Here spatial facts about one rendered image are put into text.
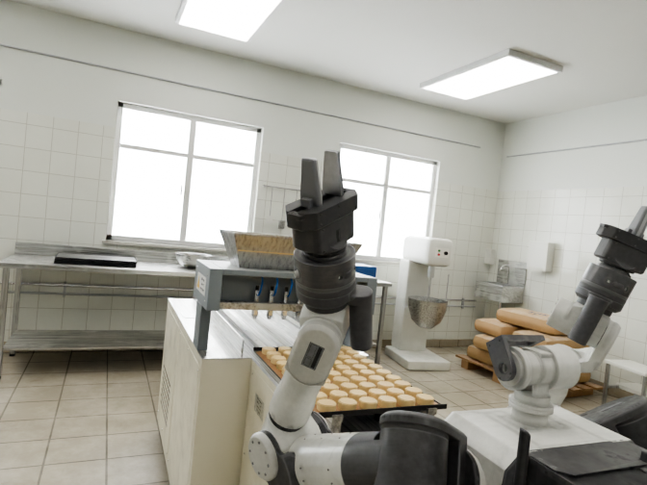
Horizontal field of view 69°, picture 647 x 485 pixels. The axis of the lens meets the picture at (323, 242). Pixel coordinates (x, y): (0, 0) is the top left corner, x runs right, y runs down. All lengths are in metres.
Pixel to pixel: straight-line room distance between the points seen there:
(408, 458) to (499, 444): 0.14
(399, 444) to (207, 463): 1.45
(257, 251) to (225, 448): 0.77
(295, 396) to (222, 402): 1.17
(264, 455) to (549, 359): 0.47
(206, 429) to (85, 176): 3.31
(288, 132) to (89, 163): 1.97
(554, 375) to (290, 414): 0.41
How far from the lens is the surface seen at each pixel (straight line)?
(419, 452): 0.65
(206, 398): 1.93
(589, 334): 1.04
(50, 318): 4.98
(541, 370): 0.78
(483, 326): 5.43
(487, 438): 0.73
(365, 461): 0.69
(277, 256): 1.93
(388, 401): 1.37
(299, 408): 0.81
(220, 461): 2.05
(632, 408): 0.94
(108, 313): 4.95
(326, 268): 0.64
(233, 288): 1.93
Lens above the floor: 1.37
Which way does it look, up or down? 2 degrees down
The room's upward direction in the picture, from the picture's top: 6 degrees clockwise
